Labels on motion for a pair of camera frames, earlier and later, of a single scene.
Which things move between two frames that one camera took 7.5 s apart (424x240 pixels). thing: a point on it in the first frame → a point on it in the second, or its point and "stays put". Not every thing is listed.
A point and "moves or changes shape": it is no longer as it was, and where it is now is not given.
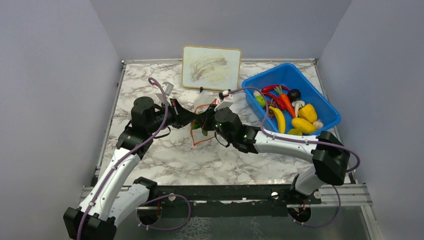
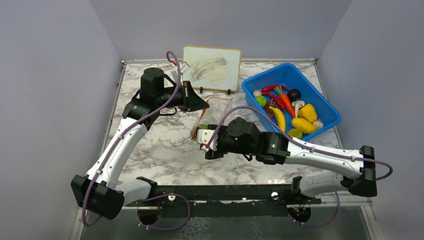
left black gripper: x=182 y=117 → x=190 y=99
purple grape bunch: x=270 y=113 stays put
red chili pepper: x=274 y=86 stays put
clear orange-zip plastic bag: x=198 y=134 moves or changes shape
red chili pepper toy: x=285 y=99 stays put
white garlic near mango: x=318 y=124 stays put
